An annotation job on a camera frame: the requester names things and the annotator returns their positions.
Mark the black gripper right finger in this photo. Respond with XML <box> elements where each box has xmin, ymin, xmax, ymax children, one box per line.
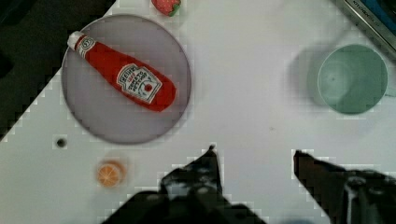
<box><xmin>293</xmin><ymin>150</ymin><xmax>396</xmax><ymax>224</ymax></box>

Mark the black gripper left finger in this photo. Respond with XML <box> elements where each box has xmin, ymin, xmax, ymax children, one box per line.
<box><xmin>101</xmin><ymin>147</ymin><xmax>266</xmax><ymax>224</ymax></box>

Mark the toy orange slice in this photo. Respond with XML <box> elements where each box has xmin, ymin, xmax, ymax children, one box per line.
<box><xmin>96</xmin><ymin>161</ymin><xmax>126</xmax><ymax>188</ymax></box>

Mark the green plastic cup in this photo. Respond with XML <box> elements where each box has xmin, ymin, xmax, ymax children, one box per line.
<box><xmin>306</xmin><ymin>44</ymin><xmax>395</xmax><ymax>115</ymax></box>

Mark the grey round plate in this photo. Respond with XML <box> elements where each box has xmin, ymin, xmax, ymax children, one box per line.
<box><xmin>62</xmin><ymin>14</ymin><xmax>191</xmax><ymax>145</ymax></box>

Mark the red ketchup bottle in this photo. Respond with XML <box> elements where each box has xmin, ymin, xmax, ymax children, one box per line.
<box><xmin>67</xmin><ymin>32</ymin><xmax>177</xmax><ymax>112</ymax></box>

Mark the blue box with metal edge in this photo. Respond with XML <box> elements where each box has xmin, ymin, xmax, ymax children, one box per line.
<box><xmin>333</xmin><ymin>0</ymin><xmax>396</xmax><ymax>60</ymax></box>

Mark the toy strawberry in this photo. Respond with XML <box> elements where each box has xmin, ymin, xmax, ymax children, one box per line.
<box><xmin>151</xmin><ymin>0</ymin><xmax>181</xmax><ymax>17</ymax></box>

